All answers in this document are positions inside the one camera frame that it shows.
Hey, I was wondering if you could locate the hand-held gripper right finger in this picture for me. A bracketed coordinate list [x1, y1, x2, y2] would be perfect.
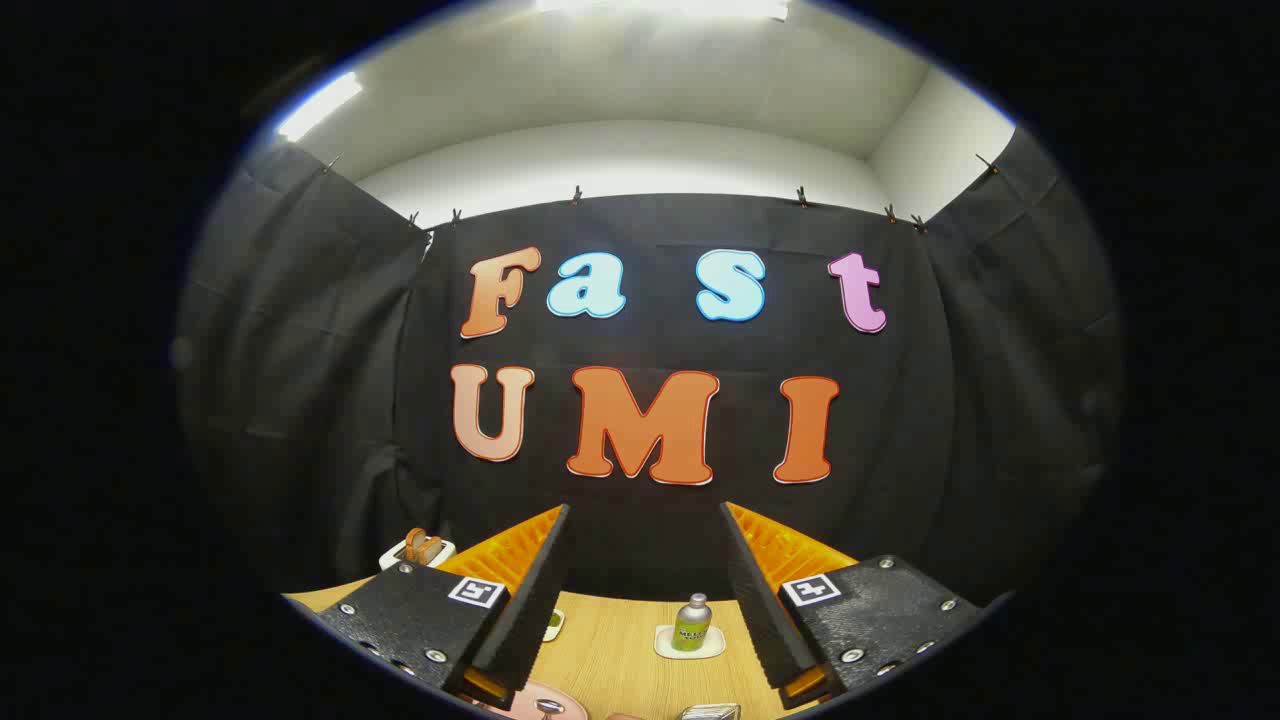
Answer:
[720, 500, 986, 711]

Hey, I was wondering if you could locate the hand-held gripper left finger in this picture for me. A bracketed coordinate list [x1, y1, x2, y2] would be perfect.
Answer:
[315, 503, 573, 713]

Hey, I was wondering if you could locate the green soda bottle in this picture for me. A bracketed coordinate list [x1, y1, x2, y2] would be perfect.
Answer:
[671, 593, 713, 653]

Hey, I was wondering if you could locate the white square coaster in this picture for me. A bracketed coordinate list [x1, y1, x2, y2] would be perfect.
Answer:
[654, 624, 727, 661]

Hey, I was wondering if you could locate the pink round plate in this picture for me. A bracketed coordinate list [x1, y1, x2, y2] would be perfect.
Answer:
[478, 680, 591, 720]

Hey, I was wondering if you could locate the white toaster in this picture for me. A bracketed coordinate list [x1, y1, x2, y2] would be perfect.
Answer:
[379, 535, 457, 572]

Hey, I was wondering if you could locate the row of backdrop clips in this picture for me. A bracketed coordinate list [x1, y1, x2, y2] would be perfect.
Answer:
[320, 152, 1001, 236]

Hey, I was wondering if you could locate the long ceiling light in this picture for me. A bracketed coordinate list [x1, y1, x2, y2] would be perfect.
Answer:
[277, 72, 363, 142]
[535, 0, 791, 21]

